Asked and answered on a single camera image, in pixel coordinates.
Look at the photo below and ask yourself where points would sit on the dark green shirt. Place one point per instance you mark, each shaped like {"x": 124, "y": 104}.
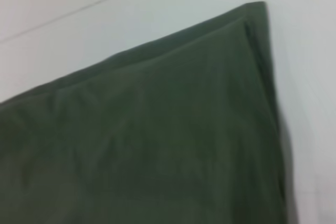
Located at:
{"x": 157, "y": 142}

